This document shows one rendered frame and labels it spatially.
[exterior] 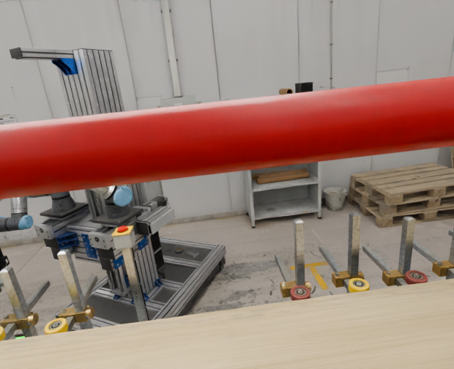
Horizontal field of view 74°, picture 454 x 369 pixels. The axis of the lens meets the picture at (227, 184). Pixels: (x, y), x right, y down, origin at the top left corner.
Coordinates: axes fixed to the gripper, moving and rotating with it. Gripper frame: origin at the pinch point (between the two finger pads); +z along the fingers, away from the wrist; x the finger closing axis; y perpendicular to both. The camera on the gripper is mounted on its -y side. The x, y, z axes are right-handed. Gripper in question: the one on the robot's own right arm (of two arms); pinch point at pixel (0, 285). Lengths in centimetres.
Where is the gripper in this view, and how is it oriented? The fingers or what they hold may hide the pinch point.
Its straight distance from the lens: 209.7
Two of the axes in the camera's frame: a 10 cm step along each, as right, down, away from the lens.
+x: -9.9, 0.9, -0.5
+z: 0.7, 9.3, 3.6
